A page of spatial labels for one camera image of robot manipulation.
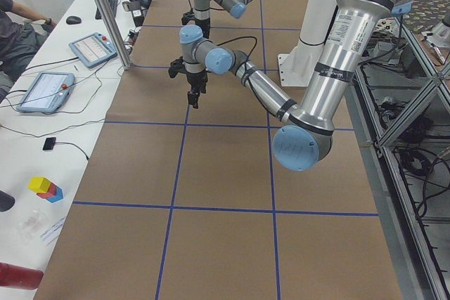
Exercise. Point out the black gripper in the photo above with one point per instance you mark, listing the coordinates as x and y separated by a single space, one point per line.
195 79
202 25

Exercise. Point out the brown paper table mat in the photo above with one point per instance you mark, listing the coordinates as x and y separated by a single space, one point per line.
183 203

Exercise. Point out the far blue teach pendant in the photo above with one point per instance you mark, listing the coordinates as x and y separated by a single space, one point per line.
93 49

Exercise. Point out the blue teach pendant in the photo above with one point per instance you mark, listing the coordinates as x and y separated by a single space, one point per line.
93 49
47 93

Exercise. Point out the black computer mouse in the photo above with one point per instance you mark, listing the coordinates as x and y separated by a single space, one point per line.
73 20

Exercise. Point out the near blue teach pendant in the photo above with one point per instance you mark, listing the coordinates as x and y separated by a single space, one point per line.
47 93

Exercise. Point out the small black box device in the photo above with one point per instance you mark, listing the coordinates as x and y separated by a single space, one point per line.
49 143

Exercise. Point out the blue toy block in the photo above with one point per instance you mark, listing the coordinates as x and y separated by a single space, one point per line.
57 197

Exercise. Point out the red toy block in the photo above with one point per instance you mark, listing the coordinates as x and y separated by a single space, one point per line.
50 193

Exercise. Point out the yellow toy block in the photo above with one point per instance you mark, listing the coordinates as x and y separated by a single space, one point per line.
39 184

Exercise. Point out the seated person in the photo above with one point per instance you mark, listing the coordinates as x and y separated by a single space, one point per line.
20 43

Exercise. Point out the clear plastic bag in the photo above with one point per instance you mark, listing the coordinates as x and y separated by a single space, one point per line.
31 224

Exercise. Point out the red cylinder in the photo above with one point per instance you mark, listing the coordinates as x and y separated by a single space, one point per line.
20 277

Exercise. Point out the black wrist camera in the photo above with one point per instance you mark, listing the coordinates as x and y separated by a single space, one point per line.
176 67

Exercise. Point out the aluminium camera post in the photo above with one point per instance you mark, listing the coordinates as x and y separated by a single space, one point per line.
114 32

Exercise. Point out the aluminium frame rack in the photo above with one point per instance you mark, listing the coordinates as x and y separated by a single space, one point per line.
399 104

